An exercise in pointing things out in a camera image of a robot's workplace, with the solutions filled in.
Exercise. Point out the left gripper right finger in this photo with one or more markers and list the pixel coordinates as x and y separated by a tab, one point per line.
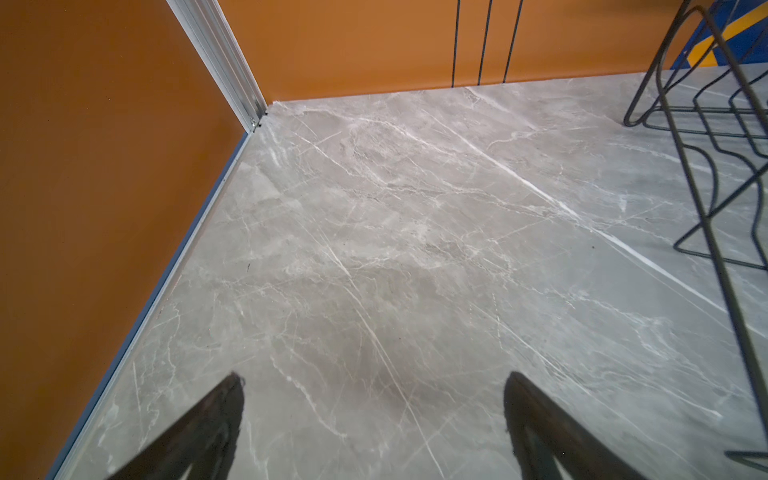
546	439

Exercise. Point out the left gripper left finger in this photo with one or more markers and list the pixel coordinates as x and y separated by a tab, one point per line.
199	445

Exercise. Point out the black wire dish rack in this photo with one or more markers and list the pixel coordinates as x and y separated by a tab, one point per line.
706	87

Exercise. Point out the left aluminium corner post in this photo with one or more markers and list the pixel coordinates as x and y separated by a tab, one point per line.
211	35

